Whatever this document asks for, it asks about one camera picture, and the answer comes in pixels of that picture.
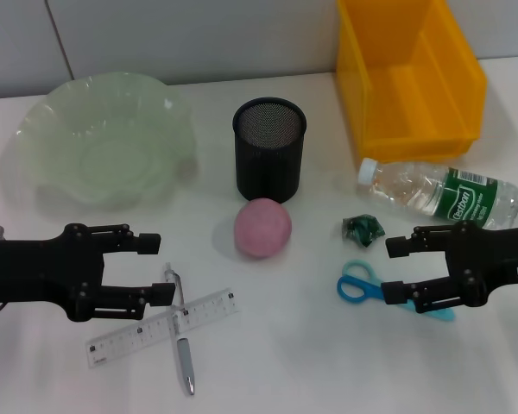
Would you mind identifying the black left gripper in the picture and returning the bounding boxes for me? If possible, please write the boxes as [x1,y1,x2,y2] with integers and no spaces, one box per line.
[0,223,175,323]

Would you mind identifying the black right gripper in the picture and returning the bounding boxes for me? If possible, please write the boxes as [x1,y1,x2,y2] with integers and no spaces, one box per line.
[380,221,518,314]

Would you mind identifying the dark green plastic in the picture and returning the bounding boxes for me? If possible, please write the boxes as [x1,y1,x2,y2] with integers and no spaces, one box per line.
[341,212,387,248]

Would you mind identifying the clear green-label water bottle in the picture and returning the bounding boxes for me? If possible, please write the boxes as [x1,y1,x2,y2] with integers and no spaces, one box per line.
[356,157,518,232]

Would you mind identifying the pink peach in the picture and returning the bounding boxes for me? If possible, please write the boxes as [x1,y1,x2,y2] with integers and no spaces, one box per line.
[233,198,294,260]

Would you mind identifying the blue scissors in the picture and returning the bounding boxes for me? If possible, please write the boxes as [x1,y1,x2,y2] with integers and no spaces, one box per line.
[337,259,457,323]

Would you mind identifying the transparent plastic ruler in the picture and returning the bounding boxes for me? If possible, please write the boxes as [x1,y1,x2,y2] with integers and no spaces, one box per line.
[85,287,243,370]

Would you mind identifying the silver ballpoint pen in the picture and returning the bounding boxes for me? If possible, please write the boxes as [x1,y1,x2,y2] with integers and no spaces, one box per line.
[163,263,197,398]

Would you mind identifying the pale green glass fruit plate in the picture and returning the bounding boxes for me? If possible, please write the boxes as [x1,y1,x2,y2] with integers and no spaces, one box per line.
[15,72,199,213]

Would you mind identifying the black mesh pen holder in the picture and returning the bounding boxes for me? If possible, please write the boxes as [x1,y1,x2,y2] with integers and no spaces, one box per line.
[231,97,308,204]

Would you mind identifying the yellow plastic bin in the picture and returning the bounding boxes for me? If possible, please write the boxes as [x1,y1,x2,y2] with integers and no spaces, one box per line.
[336,0,489,165]

